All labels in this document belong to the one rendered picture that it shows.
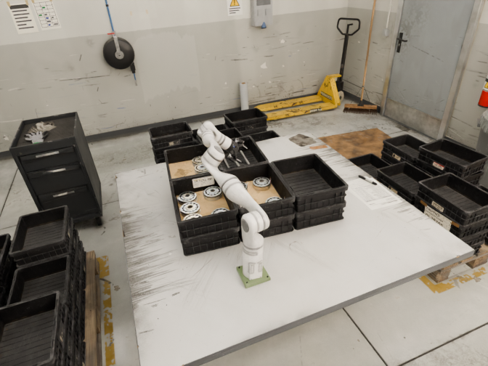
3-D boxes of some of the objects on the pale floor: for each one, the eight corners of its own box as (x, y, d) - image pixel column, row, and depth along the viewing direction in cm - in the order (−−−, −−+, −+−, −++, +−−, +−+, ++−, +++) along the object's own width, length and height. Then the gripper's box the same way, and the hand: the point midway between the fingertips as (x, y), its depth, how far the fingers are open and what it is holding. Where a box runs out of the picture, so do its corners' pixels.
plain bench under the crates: (438, 335, 203) (475, 250, 165) (174, 460, 158) (141, 382, 120) (303, 197, 330) (307, 130, 292) (136, 244, 285) (115, 173, 247)
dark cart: (107, 226, 307) (74, 136, 258) (52, 241, 294) (8, 148, 246) (104, 193, 354) (77, 111, 306) (57, 204, 342) (21, 120, 293)
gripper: (224, 155, 199) (242, 166, 208) (234, 132, 201) (252, 144, 211) (217, 154, 204) (235, 165, 214) (227, 132, 207) (244, 144, 216)
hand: (242, 155), depth 212 cm, fingers open, 9 cm apart
